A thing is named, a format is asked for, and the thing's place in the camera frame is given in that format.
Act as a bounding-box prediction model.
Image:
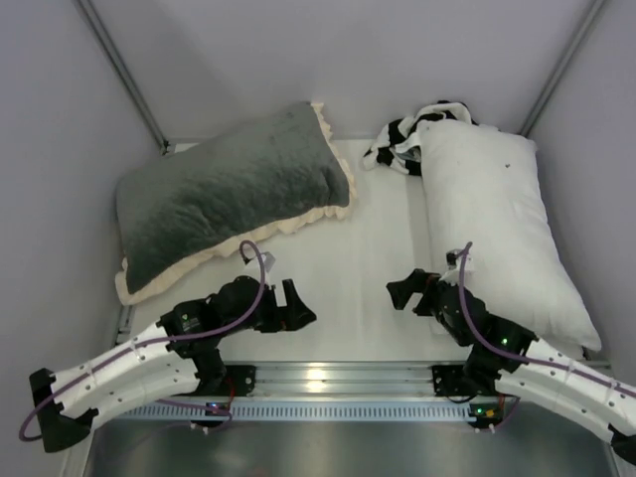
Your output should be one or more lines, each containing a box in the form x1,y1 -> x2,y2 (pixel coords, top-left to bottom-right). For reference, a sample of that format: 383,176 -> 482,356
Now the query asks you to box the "slotted grey cable duct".
123,399 -> 501,422

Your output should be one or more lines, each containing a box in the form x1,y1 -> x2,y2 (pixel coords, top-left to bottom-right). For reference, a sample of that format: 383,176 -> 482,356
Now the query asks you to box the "grey cream ruffled pillowcase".
114,102 -> 357,305

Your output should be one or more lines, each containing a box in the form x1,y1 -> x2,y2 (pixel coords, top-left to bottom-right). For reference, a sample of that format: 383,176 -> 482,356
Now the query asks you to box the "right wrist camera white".
441,243 -> 476,285

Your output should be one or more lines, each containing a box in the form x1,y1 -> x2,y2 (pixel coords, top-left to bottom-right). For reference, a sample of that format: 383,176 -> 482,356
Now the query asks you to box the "aluminium frame post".
74,0 -> 170,155
519,0 -> 610,137

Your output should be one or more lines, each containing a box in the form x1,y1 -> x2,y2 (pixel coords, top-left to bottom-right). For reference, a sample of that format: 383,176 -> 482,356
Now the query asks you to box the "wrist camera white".
242,251 -> 275,285
441,243 -> 476,285

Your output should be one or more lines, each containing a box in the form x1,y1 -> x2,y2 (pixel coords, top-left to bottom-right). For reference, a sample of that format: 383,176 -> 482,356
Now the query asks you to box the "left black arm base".
194,365 -> 256,398

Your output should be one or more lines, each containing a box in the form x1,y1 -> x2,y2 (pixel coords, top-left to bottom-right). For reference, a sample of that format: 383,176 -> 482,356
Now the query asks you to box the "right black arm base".
431,365 -> 498,401

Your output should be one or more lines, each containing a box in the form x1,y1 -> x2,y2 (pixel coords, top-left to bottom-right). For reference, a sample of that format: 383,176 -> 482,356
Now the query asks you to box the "left aluminium frame post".
74,0 -> 170,155

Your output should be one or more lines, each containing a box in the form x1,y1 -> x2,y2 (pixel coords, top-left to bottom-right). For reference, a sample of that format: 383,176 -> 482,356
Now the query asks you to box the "black white striped cloth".
362,100 -> 479,177

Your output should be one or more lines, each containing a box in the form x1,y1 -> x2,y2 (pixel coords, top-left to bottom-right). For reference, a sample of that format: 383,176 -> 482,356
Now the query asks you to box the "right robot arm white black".
387,268 -> 635,463

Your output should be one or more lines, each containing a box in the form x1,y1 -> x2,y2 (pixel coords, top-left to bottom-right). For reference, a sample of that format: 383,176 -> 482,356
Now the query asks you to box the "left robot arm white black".
29,276 -> 316,453

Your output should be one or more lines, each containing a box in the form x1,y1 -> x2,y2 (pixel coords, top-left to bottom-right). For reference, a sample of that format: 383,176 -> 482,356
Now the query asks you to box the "right aluminium frame post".
519,0 -> 610,137

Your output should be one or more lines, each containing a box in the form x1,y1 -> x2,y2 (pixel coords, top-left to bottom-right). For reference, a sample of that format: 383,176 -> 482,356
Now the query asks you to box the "aluminium mounting rail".
228,362 -> 462,399

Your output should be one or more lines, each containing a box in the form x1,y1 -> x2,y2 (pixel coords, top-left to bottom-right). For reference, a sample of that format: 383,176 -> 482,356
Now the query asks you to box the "bare white pillow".
411,120 -> 601,351

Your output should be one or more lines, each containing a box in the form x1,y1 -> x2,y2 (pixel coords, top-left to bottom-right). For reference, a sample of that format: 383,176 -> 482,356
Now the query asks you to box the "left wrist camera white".
242,251 -> 275,285

